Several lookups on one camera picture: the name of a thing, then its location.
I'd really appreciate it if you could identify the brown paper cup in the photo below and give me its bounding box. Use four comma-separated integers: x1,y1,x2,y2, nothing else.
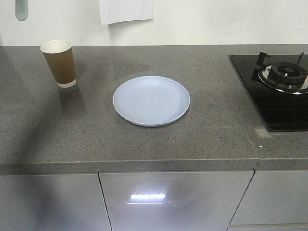
40,39,76,88

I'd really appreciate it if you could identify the white plastic spoon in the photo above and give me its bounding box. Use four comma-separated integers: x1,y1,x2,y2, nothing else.
15,0,28,21

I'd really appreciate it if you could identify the light blue plate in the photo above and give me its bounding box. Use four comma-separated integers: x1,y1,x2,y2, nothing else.
113,76,191,127

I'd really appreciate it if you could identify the middle white cabinet door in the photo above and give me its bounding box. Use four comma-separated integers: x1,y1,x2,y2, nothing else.
100,171,253,231

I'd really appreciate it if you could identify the white cabinet door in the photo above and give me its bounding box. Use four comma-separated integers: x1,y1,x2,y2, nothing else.
0,174,111,231
100,171,253,231

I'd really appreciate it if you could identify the white paper sheet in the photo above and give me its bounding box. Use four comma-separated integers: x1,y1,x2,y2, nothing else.
99,0,154,25

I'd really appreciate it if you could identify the left white cabinet door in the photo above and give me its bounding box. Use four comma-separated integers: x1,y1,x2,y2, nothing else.
0,174,111,231

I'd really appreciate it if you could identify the black gas stove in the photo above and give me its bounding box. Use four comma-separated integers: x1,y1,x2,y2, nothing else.
230,51,308,132

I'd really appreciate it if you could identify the white upper drawer front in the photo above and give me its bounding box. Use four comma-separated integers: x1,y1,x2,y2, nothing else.
231,170,308,225

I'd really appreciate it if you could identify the white drawer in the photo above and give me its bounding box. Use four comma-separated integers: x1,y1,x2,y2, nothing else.
227,226,308,231
231,170,308,225

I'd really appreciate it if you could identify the white lower drawer front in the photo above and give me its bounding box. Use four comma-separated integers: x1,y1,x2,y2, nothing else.
227,226,308,231

